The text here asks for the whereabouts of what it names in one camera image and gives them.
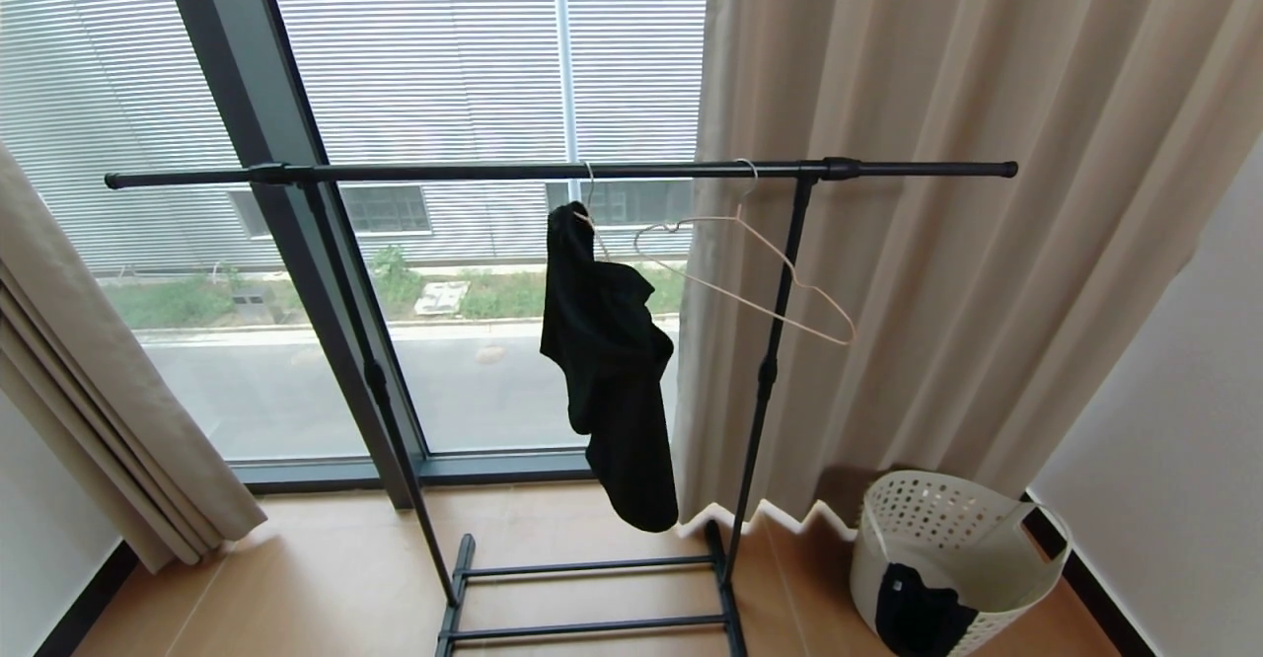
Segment black shorts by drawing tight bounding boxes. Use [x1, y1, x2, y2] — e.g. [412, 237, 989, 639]
[539, 201, 681, 534]

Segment black garment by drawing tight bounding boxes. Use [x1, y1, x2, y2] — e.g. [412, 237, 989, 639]
[874, 563, 980, 657]

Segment white laundry basket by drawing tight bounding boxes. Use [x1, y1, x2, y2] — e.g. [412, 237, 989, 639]
[849, 470, 1075, 657]

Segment black clothes rack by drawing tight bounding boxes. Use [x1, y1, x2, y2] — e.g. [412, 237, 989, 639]
[104, 157, 1019, 657]

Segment pink clothes hanger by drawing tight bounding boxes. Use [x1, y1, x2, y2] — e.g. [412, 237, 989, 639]
[633, 158, 856, 347]
[575, 161, 613, 261]

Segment window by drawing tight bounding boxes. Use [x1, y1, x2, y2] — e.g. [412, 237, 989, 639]
[0, 0, 716, 488]

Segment beige curtain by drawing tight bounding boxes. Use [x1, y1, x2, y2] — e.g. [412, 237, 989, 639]
[674, 0, 1263, 540]
[0, 142, 267, 574]

